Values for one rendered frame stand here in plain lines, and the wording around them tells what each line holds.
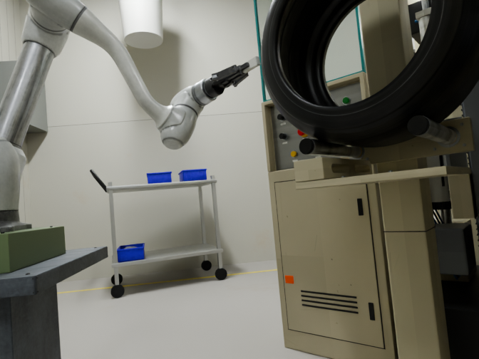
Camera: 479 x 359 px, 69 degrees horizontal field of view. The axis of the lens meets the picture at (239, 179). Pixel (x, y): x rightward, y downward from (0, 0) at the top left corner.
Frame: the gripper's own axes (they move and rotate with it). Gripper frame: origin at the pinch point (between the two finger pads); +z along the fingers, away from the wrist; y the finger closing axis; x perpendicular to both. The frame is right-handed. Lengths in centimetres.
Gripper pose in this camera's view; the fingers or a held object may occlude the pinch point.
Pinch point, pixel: (250, 65)
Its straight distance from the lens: 127.0
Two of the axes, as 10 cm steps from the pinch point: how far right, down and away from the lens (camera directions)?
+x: 1.9, 9.7, -1.5
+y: 6.5, -0.2, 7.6
